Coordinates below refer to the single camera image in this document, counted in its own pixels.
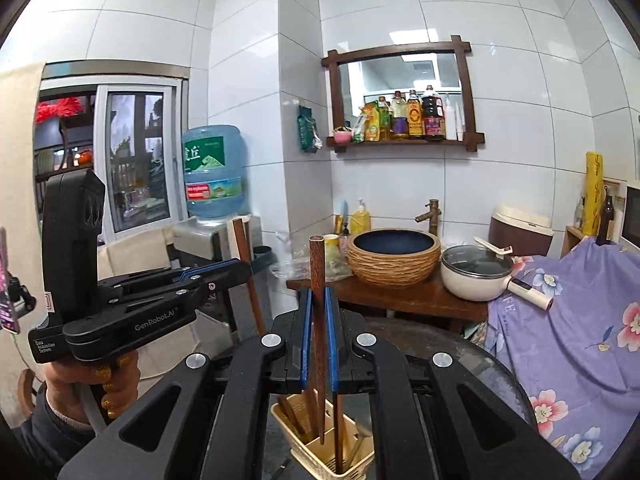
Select bronze faucet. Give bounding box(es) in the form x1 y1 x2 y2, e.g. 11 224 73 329
414 198 442 236

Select woven basin sink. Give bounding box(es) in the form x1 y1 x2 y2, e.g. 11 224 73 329
347 229 442 288

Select brown chopstick pair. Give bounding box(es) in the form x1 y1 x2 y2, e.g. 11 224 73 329
333 392 345 474

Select dark soy sauce bottle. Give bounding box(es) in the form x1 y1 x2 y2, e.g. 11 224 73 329
422 84 446 139

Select green hanging packet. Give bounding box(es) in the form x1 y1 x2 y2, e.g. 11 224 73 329
296 105 322 154

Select clear plastic bag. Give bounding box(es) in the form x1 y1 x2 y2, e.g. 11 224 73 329
269 233 352 282

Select water dispenser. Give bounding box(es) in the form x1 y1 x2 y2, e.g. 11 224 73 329
172 214 273 339

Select white microwave oven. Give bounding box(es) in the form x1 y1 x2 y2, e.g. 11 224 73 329
620 181 640 254

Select hand with gold nails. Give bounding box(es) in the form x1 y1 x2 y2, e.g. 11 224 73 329
43 351 141 424

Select wooden wall shelf mirror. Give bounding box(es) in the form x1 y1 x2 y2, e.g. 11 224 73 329
321 35 485 154

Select black chopstick gold band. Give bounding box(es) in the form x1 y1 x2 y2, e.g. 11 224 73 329
270 457 292 480

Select brown glass bottle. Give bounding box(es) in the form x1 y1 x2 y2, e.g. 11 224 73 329
596 186 615 246

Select window with frame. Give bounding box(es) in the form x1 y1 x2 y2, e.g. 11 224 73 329
34 60 190 243

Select wooden sink counter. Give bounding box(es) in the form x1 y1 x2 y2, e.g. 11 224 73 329
285 274 490 334

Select round glass table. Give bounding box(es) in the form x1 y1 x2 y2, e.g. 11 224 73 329
261 314 539 480

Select cream plastic utensil holder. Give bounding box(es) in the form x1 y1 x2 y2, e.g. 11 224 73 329
270 394 374 480

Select purple floral cloth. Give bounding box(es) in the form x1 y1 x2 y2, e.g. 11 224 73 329
485 238 639 479

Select long brown chopstick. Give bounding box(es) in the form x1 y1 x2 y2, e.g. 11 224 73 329
232 217 266 336

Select yellow wrap roll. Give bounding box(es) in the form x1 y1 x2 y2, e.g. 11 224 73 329
582 152 604 236

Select teal cup holder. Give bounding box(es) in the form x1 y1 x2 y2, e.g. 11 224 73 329
250 246 278 274

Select blue water jug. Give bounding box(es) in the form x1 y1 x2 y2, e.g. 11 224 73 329
182 125 247 221

